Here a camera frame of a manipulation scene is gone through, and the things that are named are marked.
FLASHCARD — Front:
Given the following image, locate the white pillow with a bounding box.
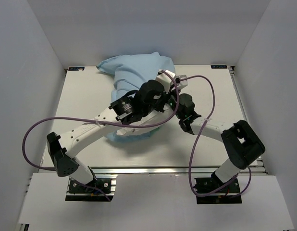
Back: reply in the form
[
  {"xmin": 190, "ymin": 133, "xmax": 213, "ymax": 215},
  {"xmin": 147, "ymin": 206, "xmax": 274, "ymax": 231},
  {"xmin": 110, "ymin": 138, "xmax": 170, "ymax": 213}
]
[{"xmin": 115, "ymin": 108, "xmax": 173, "ymax": 137}]

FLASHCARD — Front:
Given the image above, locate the blue green satin pillowcase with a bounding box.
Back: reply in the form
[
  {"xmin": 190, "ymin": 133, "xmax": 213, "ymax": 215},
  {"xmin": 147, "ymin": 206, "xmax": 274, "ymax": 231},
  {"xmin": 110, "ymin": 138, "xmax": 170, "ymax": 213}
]
[{"xmin": 96, "ymin": 52, "xmax": 175, "ymax": 143}]

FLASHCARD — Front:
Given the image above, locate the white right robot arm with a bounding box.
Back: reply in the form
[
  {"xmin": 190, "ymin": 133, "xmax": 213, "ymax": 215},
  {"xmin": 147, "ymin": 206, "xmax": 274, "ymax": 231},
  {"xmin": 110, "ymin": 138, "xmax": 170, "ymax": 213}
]
[{"xmin": 168, "ymin": 93, "xmax": 266, "ymax": 192}]

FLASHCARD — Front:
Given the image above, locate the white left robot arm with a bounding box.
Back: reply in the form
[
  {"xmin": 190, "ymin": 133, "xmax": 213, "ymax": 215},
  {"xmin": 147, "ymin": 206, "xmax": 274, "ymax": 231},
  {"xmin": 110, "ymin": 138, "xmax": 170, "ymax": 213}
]
[{"xmin": 47, "ymin": 77, "xmax": 175, "ymax": 192}]

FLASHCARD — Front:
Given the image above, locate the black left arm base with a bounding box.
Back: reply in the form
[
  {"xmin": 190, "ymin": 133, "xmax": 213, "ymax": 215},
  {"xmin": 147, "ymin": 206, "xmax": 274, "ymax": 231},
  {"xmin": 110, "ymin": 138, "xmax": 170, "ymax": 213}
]
[{"xmin": 65, "ymin": 175, "xmax": 116, "ymax": 202}]

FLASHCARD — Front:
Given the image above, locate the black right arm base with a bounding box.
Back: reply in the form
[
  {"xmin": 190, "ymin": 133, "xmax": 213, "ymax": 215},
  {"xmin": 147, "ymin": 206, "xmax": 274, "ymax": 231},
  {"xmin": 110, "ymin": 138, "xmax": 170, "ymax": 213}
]
[{"xmin": 191, "ymin": 176, "xmax": 242, "ymax": 205}]

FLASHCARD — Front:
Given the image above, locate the dark label sticker right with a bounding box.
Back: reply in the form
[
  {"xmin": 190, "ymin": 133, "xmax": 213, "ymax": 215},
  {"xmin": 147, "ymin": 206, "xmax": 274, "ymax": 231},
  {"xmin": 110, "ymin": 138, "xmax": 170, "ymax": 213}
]
[{"xmin": 210, "ymin": 64, "xmax": 228, "ymax": 69}]

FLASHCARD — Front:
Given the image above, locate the dark label sticker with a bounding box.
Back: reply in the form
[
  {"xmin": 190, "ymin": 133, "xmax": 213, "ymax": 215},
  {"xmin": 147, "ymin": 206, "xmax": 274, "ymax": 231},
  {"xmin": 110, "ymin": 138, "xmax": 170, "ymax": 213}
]
[
  {"xmin": 68, "ymin": 67, "xmax": 85, "ymax": 71},
  {"xmin": 210, "ymin": 64, "xmax": 228, "ymax": 69}
]

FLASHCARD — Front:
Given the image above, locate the dark label sticker left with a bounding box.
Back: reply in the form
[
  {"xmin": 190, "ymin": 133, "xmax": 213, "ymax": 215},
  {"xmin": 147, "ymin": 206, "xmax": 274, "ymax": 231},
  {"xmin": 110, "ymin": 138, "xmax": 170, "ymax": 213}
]
[{"xmin": 68, "ymin": 67, "xmax": 85, "ymax": 71}]

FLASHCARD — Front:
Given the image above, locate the white foreground board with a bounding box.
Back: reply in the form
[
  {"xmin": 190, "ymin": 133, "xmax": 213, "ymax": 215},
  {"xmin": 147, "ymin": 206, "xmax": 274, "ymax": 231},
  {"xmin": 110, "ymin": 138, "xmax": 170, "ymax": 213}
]
[{"xmin": 19, "ymin": 173, "xmax": 294, "ymax": 231}]

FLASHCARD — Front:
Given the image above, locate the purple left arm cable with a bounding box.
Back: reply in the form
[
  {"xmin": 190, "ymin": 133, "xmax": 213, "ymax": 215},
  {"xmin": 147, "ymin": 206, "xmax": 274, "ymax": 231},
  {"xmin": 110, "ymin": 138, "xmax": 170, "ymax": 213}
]
[{"xmin": 22, "ymin": 69, "xmax": 181, "ymax": 202}]

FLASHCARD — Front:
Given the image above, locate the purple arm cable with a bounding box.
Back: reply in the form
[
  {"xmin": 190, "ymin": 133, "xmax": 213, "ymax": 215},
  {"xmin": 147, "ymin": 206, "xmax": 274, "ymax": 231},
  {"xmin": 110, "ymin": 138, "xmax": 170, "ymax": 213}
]
[
  {"xmin": 22, "ymin": 69, "xmax": 181, "ymax": 202},
  {"xmin": 176, "ymin": 75, "xmax": 252, "ymax": 198}
]

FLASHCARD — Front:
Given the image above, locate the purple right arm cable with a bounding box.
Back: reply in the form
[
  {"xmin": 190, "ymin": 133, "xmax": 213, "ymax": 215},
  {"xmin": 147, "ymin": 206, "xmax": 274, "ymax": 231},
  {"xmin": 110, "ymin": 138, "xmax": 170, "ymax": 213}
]
[{"xmin": 176, "ymin": 75, "xmax": 252, "ymax": 198}]

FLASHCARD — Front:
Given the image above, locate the aluminium table frame rail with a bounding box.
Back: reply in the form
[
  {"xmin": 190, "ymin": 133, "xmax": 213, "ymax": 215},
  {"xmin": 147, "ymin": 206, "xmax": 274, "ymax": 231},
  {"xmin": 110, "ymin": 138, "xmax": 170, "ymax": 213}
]
[{"xmin": 230, "ymin": 67, "xmax": 268, "ymax": 174}]

